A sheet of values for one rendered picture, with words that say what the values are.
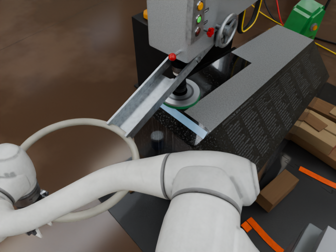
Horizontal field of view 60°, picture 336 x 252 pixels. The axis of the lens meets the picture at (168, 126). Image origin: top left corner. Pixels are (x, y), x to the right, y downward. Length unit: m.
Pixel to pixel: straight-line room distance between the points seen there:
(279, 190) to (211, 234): 1.71
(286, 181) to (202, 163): 1.68
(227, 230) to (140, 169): 0.23
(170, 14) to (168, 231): 0.87
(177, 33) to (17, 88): 2.31
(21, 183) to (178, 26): 0.77
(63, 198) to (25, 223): 0.09
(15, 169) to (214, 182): 0.53
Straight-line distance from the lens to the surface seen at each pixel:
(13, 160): 0.84
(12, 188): 0.86
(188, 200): 0.51
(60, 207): 0.71
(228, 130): 1.45
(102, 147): 2.46
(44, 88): 3.14
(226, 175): 0.54
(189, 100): 1.47
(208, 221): 0.48
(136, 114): 1.31
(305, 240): 1.29
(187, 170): 0.56
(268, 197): 2.11
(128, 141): 1.22
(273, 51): 1.96
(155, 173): 0.60
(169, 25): 1.21
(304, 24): 3.29
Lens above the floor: 1.91
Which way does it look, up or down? 49 degrees down
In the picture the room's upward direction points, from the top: straight up
